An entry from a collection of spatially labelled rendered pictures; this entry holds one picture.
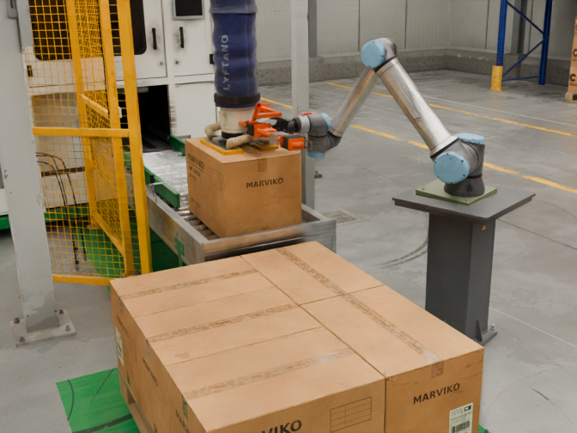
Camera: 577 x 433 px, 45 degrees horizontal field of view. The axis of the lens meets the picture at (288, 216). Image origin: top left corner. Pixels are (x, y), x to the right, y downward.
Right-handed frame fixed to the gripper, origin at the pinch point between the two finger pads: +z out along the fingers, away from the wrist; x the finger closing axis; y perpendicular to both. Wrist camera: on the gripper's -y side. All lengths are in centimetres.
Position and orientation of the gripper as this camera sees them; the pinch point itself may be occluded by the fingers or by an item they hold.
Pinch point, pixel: (260, 130)
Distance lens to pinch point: 330.7
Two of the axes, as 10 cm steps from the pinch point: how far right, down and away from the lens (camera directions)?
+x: -0.1, -9.5, -3.2
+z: -9.0, 1.5, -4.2
